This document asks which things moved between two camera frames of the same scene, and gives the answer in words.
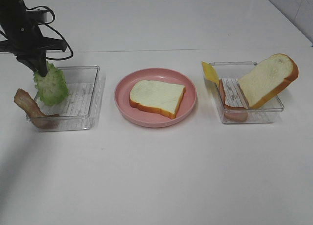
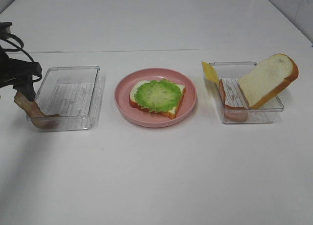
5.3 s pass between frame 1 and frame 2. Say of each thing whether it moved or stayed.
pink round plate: stayed
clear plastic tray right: stayed
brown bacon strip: stayed
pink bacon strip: stayed
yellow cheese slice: stayed
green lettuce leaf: moved
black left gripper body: moved
